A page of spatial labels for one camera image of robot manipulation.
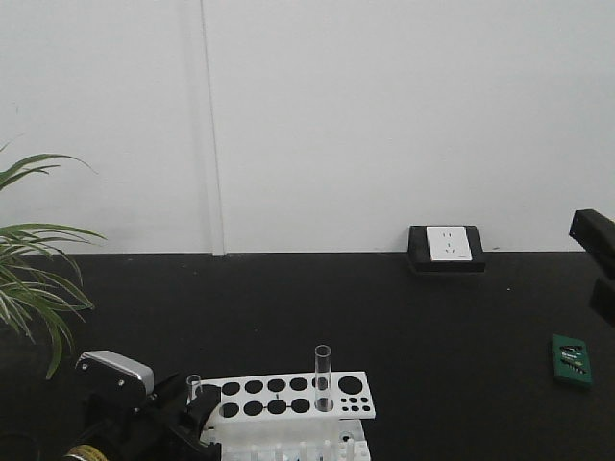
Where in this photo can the short glass test tube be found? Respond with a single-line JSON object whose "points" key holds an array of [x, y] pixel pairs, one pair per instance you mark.
{"points": [[194, 387]]}

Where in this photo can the green potted plant leaves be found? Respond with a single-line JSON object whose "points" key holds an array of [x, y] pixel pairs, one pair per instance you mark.
{"points": [[28, 292]]}

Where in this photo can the white wall socket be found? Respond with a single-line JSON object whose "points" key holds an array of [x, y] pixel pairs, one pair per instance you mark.
{"points": [[447, 244]]}

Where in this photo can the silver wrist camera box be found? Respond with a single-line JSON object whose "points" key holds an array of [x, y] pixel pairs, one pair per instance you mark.
{"points": [[116, 378]]}

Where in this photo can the tall glass test tube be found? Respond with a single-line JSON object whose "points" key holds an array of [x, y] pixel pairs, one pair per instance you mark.
{"points": [[322, 378]]}

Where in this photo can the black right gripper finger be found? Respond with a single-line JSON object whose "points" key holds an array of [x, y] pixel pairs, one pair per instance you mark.
{"points": [[603, 300], [595, 234]]}

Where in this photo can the black socket mount block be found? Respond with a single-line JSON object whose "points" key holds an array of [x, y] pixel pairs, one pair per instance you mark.
{"points": [[419, 257]]}

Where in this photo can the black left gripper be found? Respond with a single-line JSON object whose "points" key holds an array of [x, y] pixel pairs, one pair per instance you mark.
{"points": [[165, 427]]}

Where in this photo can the white test tube rack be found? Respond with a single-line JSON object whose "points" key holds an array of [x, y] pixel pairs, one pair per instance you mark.
{"points": [[275, 417]]}

